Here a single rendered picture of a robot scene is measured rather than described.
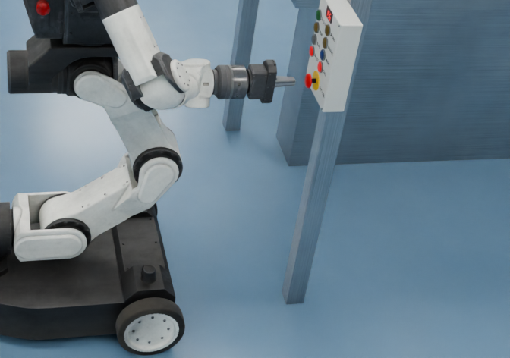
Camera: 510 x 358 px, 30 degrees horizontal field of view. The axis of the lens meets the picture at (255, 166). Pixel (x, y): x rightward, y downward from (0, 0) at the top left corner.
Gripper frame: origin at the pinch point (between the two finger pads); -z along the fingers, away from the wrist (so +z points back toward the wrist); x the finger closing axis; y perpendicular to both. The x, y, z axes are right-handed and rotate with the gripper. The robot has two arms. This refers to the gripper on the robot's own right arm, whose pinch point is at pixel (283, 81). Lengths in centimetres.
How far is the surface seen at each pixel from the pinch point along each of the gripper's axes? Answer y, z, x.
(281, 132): 90, -35, -81
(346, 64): -8.5, -12.8, 10.3
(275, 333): -10, -9, -87
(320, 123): 5.2, -15.1, -17.4
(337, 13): -2.6, -9.9, 21.7
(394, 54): 75, -68, -37
